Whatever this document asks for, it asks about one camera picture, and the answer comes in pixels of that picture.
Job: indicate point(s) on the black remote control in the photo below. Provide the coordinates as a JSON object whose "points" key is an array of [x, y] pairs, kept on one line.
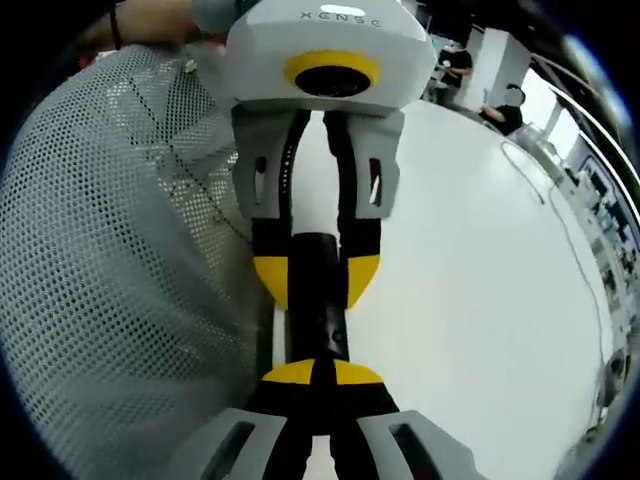
{"points": [[317, 300]]}

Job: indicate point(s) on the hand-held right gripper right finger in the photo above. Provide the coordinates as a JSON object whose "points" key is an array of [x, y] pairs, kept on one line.
{"points": [[360, 400]]}

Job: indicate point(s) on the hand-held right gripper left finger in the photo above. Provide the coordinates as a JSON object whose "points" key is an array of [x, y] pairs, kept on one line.
{"points": [[280, 400]]}

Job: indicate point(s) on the grey mesh chair back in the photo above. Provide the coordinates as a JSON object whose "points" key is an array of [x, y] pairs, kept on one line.
{"points": [[100, 250]]}

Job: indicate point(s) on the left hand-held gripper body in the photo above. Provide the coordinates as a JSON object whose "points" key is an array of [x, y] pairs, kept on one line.
{"points": [[260, 60]]}

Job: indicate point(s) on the person's left hand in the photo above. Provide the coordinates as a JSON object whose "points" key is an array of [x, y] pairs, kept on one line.
{"points": [[215, 12]]}

